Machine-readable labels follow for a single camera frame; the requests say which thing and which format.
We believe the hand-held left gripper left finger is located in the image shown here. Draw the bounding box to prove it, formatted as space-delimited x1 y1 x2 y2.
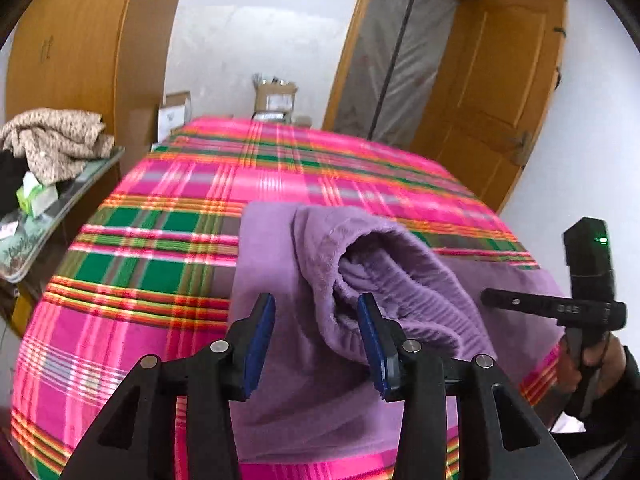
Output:
59 292 277 480

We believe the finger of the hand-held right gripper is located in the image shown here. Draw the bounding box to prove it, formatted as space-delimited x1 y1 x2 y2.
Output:
480 287 543 317

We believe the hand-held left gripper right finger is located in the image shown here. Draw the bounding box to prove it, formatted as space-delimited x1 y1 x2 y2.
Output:
357 292 578 480

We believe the purple fleece garment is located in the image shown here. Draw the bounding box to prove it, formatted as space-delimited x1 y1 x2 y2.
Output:
231 201 568 466

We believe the person's right forearm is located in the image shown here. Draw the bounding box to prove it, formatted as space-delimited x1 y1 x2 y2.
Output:
550 345 640 480

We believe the person's right hand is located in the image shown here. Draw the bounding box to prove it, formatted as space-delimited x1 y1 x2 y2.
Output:
556 332 628 398

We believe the pink plaid bed sheet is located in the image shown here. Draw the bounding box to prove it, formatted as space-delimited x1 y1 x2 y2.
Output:
10 116 563 480

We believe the wooden door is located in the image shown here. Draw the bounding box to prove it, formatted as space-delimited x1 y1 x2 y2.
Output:
410 0 568 213

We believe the silver plastic package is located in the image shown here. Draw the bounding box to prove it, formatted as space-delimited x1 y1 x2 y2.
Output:
250 111 313 128

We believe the brown cardboard box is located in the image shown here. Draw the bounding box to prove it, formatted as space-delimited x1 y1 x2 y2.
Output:
252 74 298 123

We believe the white open box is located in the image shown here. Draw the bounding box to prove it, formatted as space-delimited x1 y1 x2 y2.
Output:
157 91 193 143

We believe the folding side table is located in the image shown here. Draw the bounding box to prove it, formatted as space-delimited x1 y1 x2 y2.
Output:
0 146 126 338

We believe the clear plastic door curtain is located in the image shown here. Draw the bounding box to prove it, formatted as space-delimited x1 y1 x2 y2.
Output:
332 0 461 148

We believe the green tissue pack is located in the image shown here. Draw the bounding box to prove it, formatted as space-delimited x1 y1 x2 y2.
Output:
16 172 60 218

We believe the beige floral cloth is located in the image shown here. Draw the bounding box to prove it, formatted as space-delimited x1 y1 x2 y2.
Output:
0 107 116 186

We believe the black cloth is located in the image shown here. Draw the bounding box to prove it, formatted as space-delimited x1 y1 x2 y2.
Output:
0 150 31 216

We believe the wooden wardrobe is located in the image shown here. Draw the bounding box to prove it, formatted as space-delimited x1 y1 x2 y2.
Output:
5 0 193 151

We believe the metal door handle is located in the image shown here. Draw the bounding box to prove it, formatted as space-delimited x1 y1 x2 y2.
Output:
507 131 533 167

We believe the wooden door frame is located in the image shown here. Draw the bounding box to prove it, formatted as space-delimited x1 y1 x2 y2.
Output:
322 0 486 133

